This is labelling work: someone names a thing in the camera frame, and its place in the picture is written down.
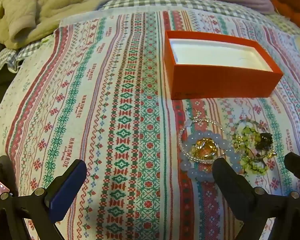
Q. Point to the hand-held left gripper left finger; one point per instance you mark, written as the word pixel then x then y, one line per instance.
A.
pixel 65 200

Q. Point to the patterned woven cloth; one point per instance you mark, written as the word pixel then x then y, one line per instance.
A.
pixel 102 105

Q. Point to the dark stone pendant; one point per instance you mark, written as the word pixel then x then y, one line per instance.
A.
pixel 267 140

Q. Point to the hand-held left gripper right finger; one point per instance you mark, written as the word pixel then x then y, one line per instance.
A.
pixel 230 187

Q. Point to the silver hoop earring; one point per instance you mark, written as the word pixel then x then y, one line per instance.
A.
pixel 190 110

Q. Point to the grey checkered bed sheet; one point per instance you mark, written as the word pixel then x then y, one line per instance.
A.
pixel 165 1

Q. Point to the beige quilted blanket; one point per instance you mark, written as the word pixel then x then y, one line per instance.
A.
pixel 52 5

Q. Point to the orange cardboard box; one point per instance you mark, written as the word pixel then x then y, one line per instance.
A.
pixel 222 80

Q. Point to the orange plush toy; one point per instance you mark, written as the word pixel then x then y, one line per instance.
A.
pixel 290 7

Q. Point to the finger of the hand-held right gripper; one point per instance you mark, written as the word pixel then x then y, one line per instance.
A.
pixel 298 166

